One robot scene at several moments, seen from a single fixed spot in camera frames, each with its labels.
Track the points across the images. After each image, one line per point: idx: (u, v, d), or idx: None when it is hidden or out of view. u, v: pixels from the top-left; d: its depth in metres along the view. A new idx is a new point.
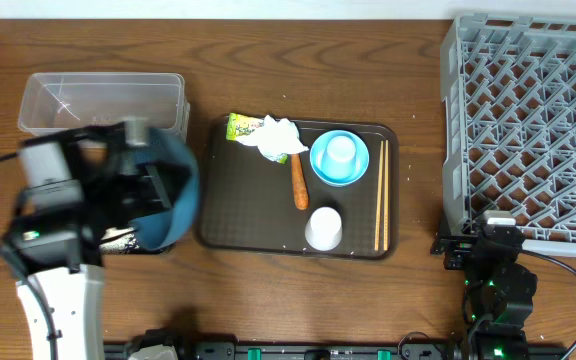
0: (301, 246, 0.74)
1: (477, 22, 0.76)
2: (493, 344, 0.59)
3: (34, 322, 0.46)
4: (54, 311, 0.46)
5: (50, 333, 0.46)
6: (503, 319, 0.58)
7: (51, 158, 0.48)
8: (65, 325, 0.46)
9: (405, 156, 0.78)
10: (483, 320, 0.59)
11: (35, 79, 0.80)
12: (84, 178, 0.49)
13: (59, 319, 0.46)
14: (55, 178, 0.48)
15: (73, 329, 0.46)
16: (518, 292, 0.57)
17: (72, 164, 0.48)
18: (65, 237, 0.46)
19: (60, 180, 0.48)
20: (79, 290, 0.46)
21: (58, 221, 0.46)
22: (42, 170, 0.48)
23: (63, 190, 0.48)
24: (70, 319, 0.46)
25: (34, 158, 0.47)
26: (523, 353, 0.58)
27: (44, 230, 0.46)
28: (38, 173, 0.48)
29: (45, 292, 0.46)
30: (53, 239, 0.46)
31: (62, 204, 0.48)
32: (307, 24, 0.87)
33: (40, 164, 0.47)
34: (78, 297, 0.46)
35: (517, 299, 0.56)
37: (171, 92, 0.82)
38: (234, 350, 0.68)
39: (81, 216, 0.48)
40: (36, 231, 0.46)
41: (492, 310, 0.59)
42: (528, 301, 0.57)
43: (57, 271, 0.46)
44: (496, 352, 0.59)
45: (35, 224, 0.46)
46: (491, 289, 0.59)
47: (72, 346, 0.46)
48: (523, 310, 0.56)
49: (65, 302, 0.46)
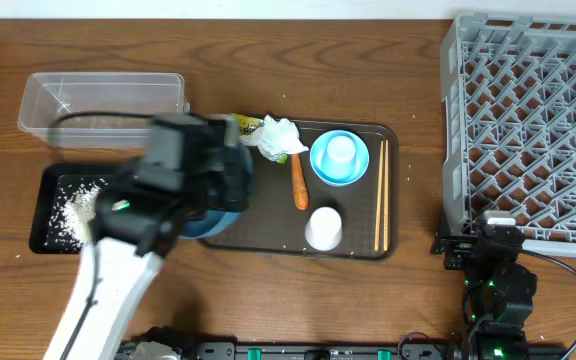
0: (301, 246, 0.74)
1: (477, 22, 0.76)
2: (493, 344, 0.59)
3: (81, 280, 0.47)
4: (101, 283, 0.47)
5: (88, 298, 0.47)
6: (503, 319, 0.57)
7: (172, 145, 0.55)
8: (104, 298, 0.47)
9: (405, 156, 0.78)
10: (483, 320, 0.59)
11: (35, 79, 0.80)
12: (187, 173, 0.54)
13: (104, 287, 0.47)
14: (164, 162, 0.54)
15: (108, 308, 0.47)
16: (518, 292, 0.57)
17: (184, 157, 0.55)
18: (146, 224, 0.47)
19: (167, 165, 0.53)
20: (133, 276, 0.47)
21: (147, 206, 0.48)
22: (161, 153, 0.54)
23: (166, 178, 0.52)
24: (112, 296, 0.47)
25: (160, 140, 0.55)
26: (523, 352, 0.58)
27: (132, 206, 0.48)
28: (156, 153, 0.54)
29: (103, 261, 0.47)
30: (130, 220, 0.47)
31: (158, 186, 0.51)
32: (307, 24, 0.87)
33: (161, 148, 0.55)
34: (126, 282, 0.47)
35: (518, 299, 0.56)
37: (171, 93, 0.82)
38: (234, 350, 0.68)
39: (167, 211, 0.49)
40: (125, 205, 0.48)
41: (492, 309, 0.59)
42: (528, 301, 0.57)
43: (126, 250, 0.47)
44: (496, 352, 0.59)
45: (129, 198, 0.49)
46: (491, 289, 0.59)
47: (100, 323, 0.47)
48: (523, 310, 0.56)
49: (115, 278, 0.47)
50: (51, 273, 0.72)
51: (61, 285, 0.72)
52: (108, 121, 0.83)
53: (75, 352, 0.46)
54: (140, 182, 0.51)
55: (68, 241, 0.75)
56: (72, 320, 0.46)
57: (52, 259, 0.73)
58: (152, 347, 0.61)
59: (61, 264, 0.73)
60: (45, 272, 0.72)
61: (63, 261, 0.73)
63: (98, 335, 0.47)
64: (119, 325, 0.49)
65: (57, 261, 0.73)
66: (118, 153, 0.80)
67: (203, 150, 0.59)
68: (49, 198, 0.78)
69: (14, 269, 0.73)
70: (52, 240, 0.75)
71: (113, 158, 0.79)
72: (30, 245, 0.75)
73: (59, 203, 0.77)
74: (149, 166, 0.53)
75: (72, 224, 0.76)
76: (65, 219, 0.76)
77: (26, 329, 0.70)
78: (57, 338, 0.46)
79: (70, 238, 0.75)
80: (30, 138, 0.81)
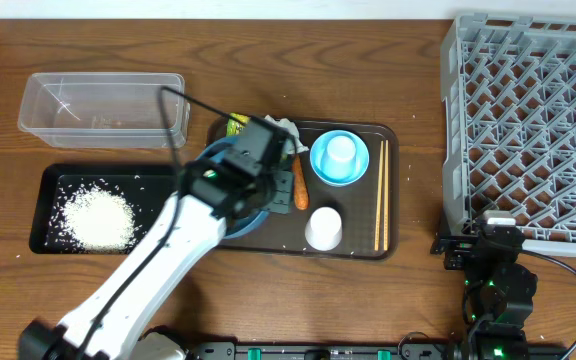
0: (301, 246, 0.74)
1: (477, 22, 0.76)
2: (493, 344, 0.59)
3: (159, 225, 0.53)
4: (176, 230, 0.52)
5: (162, 239, 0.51)
6: (503, 319, 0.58)
7: (262, 136, 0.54)
8: (176, 243, 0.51)
9: (405, 156, 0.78)
10: (483, 320, 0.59)
11: (35, 80, 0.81)
12: (267, 169, 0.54)
13: (177, 236, 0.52)
14: (250, 152, 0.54)
15: (176, 254, 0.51)
16: (518, 292, 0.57)
17: (269, 152, 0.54)
18: (223, 197, 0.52)
19: (252, 157, 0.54)
20: (205, 231, 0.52)
21: (227, 183, 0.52)
22: (247, 142, 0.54)
23: (248, 166, 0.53)
24: (182, 243, 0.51)
25: (252, 130, 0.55)
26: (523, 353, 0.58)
27: (217, 180, 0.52)
28: (243, 140, 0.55)
29: (183, 211, 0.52)
30: (208, 192, 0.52)
31: (241, 171, 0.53)
32: (307, 24, 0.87)
33: (250, 137, 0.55)
34: (197, 235, 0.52)
35: (518, 299, 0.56)
37: (171, 93, 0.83)
38: (234, 350, 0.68)
39: (242, 195, 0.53)
40: (212, 175, 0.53)
41: (492, 309, 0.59)
42: (528, 301, 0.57)
43: (202, 215, 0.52)
44: (496, 352, 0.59)
45: (217, 172, 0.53)
46: (492, 289, 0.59)
47: (165, 265, 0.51)
48: (523, 310, 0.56)
49: (190, 228, 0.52)
50: (51, 273, 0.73)
51: (61, 285, 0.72)
52: (108, 121, 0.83)
53: (138, 283, 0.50)
54: (227, 161, 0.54)
55: (68, 241, 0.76)
56: (144, 255, 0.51)
57: (53, 259, 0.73)
58: (162, 341, 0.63)
59: (61, 264, 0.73)
60: (46, 272, 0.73)
61: (63, 261, 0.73)
63: (160, 275, 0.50)
64: (177, 276, 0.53)
65: (57, 261, 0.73)
66: (117, 153, 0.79)
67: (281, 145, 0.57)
68: (49, 197, 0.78)
69: (14, 269, 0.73)
70: (53, 240, 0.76)
71: (113, 158, 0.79)
72: (30, 246, 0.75)
73: (59, 203, 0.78)
74: (239, 150, 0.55)
75: (72, 224, 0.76)
76: (65, 219, 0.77)
77: (26, 329, 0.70)
78: (127, 267, 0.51)
79: (70, 238, 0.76)
80: (30, 138, 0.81)
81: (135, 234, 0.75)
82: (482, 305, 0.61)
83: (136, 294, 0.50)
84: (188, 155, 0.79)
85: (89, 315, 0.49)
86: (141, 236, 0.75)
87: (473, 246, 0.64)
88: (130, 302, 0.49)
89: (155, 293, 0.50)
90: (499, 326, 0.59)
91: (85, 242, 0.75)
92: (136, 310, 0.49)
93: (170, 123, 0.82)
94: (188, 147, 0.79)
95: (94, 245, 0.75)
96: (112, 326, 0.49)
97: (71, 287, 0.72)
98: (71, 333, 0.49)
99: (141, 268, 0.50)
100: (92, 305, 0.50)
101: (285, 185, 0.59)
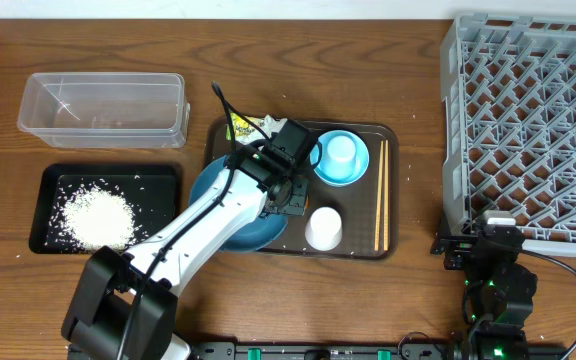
0: (301, 246, 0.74)
1: (477, 22, 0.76)
2: (493, 344, 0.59)
3: (213, 187, 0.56)
4: (229, 192, 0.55)
5: (217, 198, 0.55)
6: (503, 319, 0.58)
7: (299, 134, 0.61)
8: (229, 203, 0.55)
9: (405, 156, 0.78)
10: (483, 320, 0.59)
11: (36, 79, 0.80)
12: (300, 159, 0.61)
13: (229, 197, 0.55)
14: (287, 148, 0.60)
15: (229, 214, 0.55)
16: (518, 292, 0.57)
17: (303, 147, 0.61)
18: (264, 179, 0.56)
19: (290, 150, 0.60)
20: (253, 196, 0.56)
21: (271, 167, 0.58)
22: (286, 137, 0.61)
23: (286, 155, 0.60)
24: (235, 205, 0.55)
25: (290, 129, 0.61)
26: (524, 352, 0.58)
27: (262, 163, 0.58)
28: (280, 137, 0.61)
29: (236, 179, 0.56)
30: (254, 172, 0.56)
31: (280, 160, 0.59)
32: (307, 24, 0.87)
33: (289, 132, 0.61)
34: (248, 200, 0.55)
35: (517, 299, 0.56)
37: (171, 93, 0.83)
38: (234, 350, 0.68)
39: (280, 178, 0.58)
40: (257, 159, 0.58)
41: (492, 310, 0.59)
42: (528, 301, 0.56)
43: (249, 193, 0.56)
44: (496, 352, 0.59)
45: (262, 157, 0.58)
46: (492, 289, 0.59)
47: (219, 220, 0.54)
48: (523, 310, 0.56)
49: (242, 194, 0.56)
50: (51, 273, 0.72)
51: (61, 284, 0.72)
52: (108, 121, 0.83)
53: (195, 230, 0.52)
54: (269, 150, 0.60)
55: (68, 241, 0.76)
56: (200, 209, 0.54)
57: (53, 259, 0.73)
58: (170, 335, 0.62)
59: (61, 264, 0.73)
60: (46, 272, 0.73)
61: (63, 261, 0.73)
63: (215, 227, 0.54)
64: (223, 235, 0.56)
65: (57, 261, 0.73)
66: (117, 153, 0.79)
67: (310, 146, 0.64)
68: (50, 198, 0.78)
69: (14, 269, 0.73)
70: (53, 240, 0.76)
71: (113, 158, 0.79)
72: (30, 246, 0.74)
73: (59, 203, 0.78)
74: (276, 145, 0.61)
75: (72, 224, 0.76)
76: (65, 219, 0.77)
77: (26, 329, 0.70)
78: (185, 216, 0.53)
79: (70, 238, 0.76)
80: (31, 138, 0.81)
81: (136, 234, 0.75)
82: (482, 306, 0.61)
83: (193, 239, 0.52)
84: (188, 155, 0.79)
85: (152, 248, 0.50)
86: (141, 236, 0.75)
87: (473, 246, 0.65)
88: (189, 244, 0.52)
89: (207, 245, 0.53)
90: (500, 326, 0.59)
91: (85, 242, 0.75)
92: (193, 253, 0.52)
93: (170, 123, 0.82)
94: (187, 146, 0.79)
95: (94, 245, 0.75)
96: (171, 263, 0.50)
97: (72, 287, 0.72)
98: (138, 262, 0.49)
99: (198, 219, 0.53)
100: (153, 240, 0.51)
101: (301, 190, 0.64)
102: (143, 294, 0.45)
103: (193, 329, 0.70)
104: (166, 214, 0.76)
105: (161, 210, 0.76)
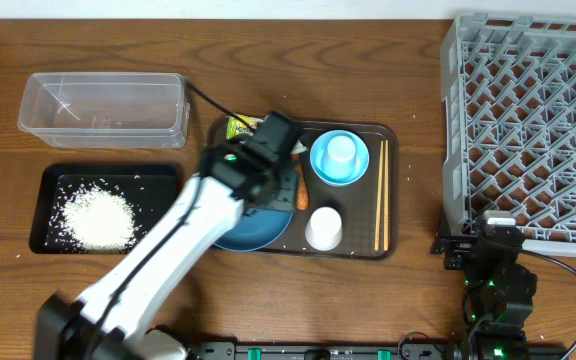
0: (301, 246, 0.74)
1: (477, 22, 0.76)
2: (493, 344, 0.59)
3: (179, 205, 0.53)
4: (196, 209, 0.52)
5: (182, 218, 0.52)
6: (503, 319, 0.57)
7: (280, 130, 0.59)
8: (195, 222, 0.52)
9: (405, 155, 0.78)
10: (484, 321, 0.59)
11: (35, 79, 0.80)
12: (281, 156, 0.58)
13: (195, 216, 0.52)
14: (268, 144, 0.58)
15: (196, 231, 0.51)
16: (518, 292, 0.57)
17: (284, 143, 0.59)
18: (240, 182, 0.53)
19: (270, 146, 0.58)
20: (224, 211, 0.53)
21: (247, 168, 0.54)
22: (267, 132, 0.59)
23: (266, 152, 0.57)
24: (202, 221, 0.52)
25: (272, 124, 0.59)
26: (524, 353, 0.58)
27: (238, 164, 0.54)
28: (260, 133, 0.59)
29: (203, 191, 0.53)
30: (231, 175, 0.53)
31: (259, 157, 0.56)
32: (307, 23, 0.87)
33: (270, 127, 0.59)
34: (217, 212, 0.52)
35: (518, 298, 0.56)
37: (171, 92, 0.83)
38: (234, 350, 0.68)
39: (260, 178, 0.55)
40: (232, 161, 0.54)
41: (492, 310, 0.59)
42: (528, 301, 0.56)
43: (224, 200, 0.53)
44: (496, 352, 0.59)
45: (238, 156, 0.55)
46: (492, 289, 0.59)
47: (185, 242, 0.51)
48: (523, 310, 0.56)
49: (210, 208, 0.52)
50: (51, 273, 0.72)
51: (61, 284, 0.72)
52: (108, 121, 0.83)
53: (156, 258, 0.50)
54: (247, 148, 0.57)
55: (68, 241, 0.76)
56: (164, 233, 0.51)
57: (53, 259, 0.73)
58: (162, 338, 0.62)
59: (61, 264, 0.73)
60: (46, 272, 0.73)
61: (63, 261, 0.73)
63: (180, 252, 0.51)
64: (192, 257, 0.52)
65: (57, 261, 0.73)
66: (117, 153, 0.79)
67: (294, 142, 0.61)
68: (50, 198, 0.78)
69: (13, 269, 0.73)
70: (53, 240, 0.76)
71: (112, 158, 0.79)
72: (30, 246, 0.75)
73: (59, 203, 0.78)
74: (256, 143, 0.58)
75: (72, 224, 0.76)
76: (65, 219, 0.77)
77: (25, 329, 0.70)
78: (146, 245, 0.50)
79: (70, 237, 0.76)
80: (31, 138, 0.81)
81: (135, 234, 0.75)
82: (482, 306, 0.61)
83: (155, 269, 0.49)
84: (188, 155, 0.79)
85: (108, 290, 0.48)
86: (141, 235, 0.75)
87: (473, 246, 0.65)
88: (148, 279, 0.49)
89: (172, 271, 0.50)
90: (500, 326, 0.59)
91: (85, 242, 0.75)
92: (155, 286, 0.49)
93: (170, 123, 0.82)
94: (188, 146, 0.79)
95: (94, 245, 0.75)
96: (130, 302, 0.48)
97: (72, 287, 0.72)
98: (90, 308, 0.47)
99: (162, 245, 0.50)
100: (110, 280, 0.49)
101: (289, 184, 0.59)
102: (98, 344, 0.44)
103: (193, 329, 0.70)
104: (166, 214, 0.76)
105: (161, 210, 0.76)
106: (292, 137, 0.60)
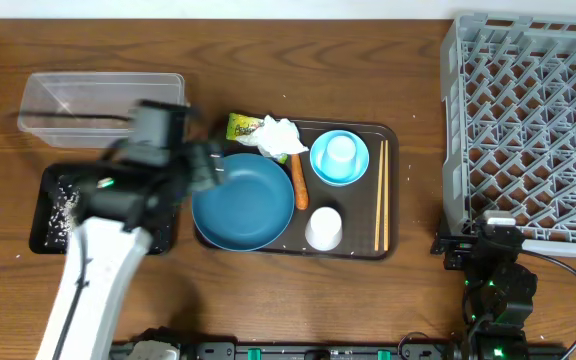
0: (301, 246, 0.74)
1: (477, 22, 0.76)
2: (493, 344, 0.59)
3: (69, 265, 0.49)
4: (89, 263, 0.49)
5: (78, 280, 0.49)
6: (503, 320, 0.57)
7: (157, 125, 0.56)
8: (94, 277, 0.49)
9: (405, 156, 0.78)
10: (483, 321, 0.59)
11: (35, 80, 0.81)
12: (173, 150, 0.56)
13: (90, 272, 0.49)
14: (150, 143, 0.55)
15: (100, 286, 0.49)
16: (518, 292, 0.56)
17: (169, 136, 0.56)
18: (132, 199, 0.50)
19: (153, 145, 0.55)
20: (120, 251, 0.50)
21: (132, 183, 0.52)
22: (144, 132, 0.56)
23: (150, 156, 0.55)
24: (101, 273, 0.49)
25: (144, 120, 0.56)
26: (524, 352, 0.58)
27: (119, 184, 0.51)
28: (139, 134, 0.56)
29: (90, 238, 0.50)
30: (117, 197, 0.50)
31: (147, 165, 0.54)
32: (307, 23, 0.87)
33: (143, 126, 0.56)
34: (119, 255, 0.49)
35: (518, 299, 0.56)
37: (171, 92, 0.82)
38: (234, 350, 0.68)
39: (151, 186, 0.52)
40: (111, 183, 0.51)
41: (491, 310, 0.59)
42: (528, 301, 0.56)
43: (112, 225, 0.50)
44: (496, 352, 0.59)
45: (116, 177, 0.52)
46: (491, 289, 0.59)
47: (93, 300, 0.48)
48: (524, 310, 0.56)
49: (103, 256, 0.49)
50: (51, 273, 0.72)
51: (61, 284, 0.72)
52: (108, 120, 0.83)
53: (71, 336, 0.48)
54: (129, 161, 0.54)
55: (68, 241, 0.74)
56: (68, 302, 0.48)
57: (53, 259, 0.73)
58: (151, 345, 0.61)
59: (61, 264, 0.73)
60: (46, 272, 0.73)
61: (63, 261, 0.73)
63: (93, 315, 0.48)
64: (109, 311, 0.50)
65: (57, 261, 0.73)
66: None
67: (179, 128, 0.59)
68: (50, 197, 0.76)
69: (13, 269, 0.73)
70: (52, 240, 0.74)
71: None
72: (30, 247, 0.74)
73: (59, 203, 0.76)
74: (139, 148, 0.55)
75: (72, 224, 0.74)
76: (65, 219, 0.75)
77: (26, 329, 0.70)
78: (54, 328, 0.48)
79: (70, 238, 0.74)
80: (31, 138, 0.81)
81: None
82: (481, 306, 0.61)
83: (74, 347, 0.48)
84: None
85: None
86: None
87: (472, 246, 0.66)
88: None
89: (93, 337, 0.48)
90: (500, 327, 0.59)
91: None
92: None
93: None
94: None
95: None
96: None
97: None
98: None
99: (71, 317, 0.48)
100: None
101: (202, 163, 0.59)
102: None
103: (193, 329, 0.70)
104: None
105: None
106: (171, 128, 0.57)
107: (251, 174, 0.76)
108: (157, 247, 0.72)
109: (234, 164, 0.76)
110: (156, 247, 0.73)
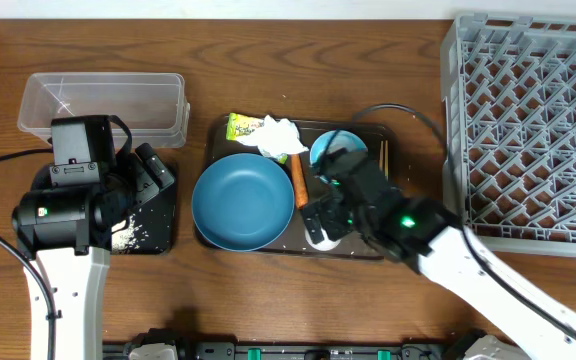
0: (301, 246, 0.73)
1: (477, 22, 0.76)
2: (395, 220, 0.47)
3: (34, 302, 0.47)
4: (55, 292, 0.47)
5: (49, 312, 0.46)
6: (356, 186, 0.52)
7: (80, 137, 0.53)
8: (65, 305, 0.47)
9: (405, 156, 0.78)
10: (363, 209, 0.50)
11: (35, 79, 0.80)
12: (102, 162, 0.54)
13: (59, 299, 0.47)
14: (78, 159, 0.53)
15: (73, 313, 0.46)
16: (341, 166, 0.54)
17: (97, 147, 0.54)
18: (73, 216, 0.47)
19: (82, 160, 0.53)
20: (80, 273, 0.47)
21: (68, 200, 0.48)
22: (69, 149, 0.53)
23: (85, 171, 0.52)
24: (69, 299, 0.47)
25: (65, 137, 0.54)
26: (426, 206, 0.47)
27: (57, 204, 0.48)
28: (63, 152, 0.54)
29: (46, 270, 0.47)
30: (60, 219, 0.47)
31: (81, 181, 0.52)
32: (308, 23, 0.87)
33: (68, 143, 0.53)
34: (82, 278, 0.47)
35: (351, 164, 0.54)
37: (171, 92, 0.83)
38: (234, 350, 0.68)
39: (95, 200, 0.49)
40: (47, 209, 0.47)
41: (367, 204, 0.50)
42: (365, 163, 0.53)
43: (62, 250, 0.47)
44: (408, 225, 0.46)
45: (50, 201, 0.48)
46: (348, 195, 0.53)
47: (70, 328, 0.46)
48: (355, 174, 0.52)
49: (66, 281, 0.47)
50: None
51: None
52: None
53: None
54: (62, 184, 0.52)
55: None
56: (46, 339, 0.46)
57: None
58: (145, 350, 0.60)
59: None
60: None
61: None
63: (76, 340, 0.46)
64: (92, 332, 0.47)
65: None
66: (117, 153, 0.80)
67: (106, 138, 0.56)
68: None
69: (13, 269, 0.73)
70: None
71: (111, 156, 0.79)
72: None
73: None
74: (68, 168, 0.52)
75: None
76: None
77: (25, 330, 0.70)
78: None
79: None
80: (31, 137, 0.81)
81: (136, 234, 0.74)
82: (362, 217, 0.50)
83: None
84: (188, 155, 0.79)
85: None
86: (141, 235, 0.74)
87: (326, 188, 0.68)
88: None
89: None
90: (378, 199, 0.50)
91: None
92: None
93: (170, 123, 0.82)
94: (188, 147, 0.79)
95: None
96: None
97: None
98: None
99: (54, 351, 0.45)
100: None
101: (145, 178, 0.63)
102: None
103: (192, 328, 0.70)
104: (167, 214, 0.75)
105: (161, 210, 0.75)
106: (98, 140, 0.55)
107: (251, 174, 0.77)
108: (157, 247, 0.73)
109: (232, 164, 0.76)
110: (156, 247, 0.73)
